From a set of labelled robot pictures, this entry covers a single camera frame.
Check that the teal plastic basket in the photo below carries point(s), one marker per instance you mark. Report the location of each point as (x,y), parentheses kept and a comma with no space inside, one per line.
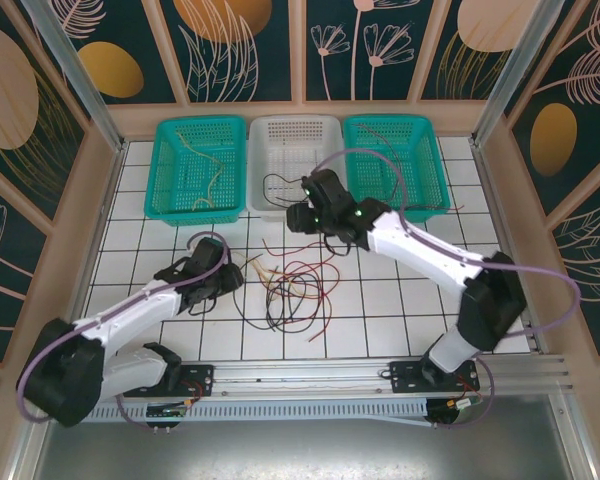
(175,175)
(420,165)

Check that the white plastic basket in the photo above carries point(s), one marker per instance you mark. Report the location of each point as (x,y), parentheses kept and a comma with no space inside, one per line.
(290,145)

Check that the brushed metal plate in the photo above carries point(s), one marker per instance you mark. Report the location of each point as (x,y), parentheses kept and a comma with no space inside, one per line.
(300,455)

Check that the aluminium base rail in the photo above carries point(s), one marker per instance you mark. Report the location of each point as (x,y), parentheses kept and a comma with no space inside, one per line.
(300,377)

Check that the aluminium frame post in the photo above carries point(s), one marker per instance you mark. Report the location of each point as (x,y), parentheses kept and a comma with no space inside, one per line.
(67,60)
(520,60)

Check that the small circuit board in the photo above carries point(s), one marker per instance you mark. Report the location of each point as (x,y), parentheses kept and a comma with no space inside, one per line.
(165,412)
(462,405)

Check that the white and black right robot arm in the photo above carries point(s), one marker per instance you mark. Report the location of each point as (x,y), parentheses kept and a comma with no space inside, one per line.
(420,245)

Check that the black mounting plate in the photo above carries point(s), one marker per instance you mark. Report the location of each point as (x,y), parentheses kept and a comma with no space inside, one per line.
(197,380)
(405,376)

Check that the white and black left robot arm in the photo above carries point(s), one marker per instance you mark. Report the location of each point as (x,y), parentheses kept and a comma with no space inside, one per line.
(130,310)

